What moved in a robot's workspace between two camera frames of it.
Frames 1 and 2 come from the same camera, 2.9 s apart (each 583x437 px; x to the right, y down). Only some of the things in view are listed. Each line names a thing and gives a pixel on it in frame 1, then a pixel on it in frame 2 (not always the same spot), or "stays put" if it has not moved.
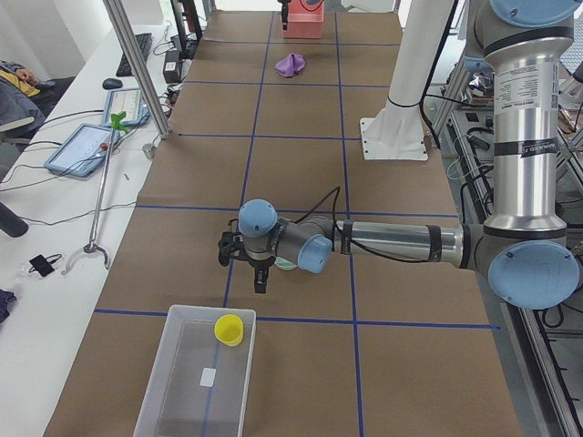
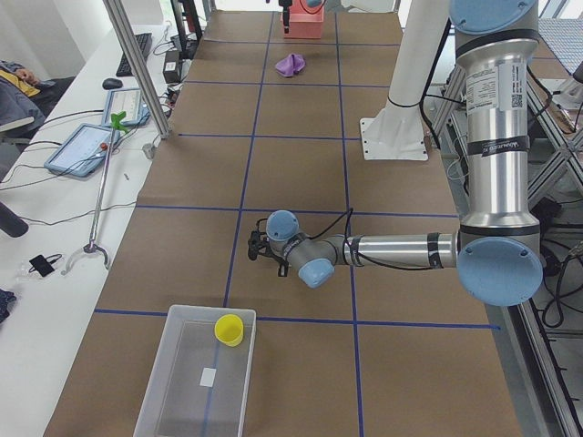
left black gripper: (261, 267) to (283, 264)
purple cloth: (291, 65) stays put
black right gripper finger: (284, 14) stays put
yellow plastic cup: (229, 329) stays put
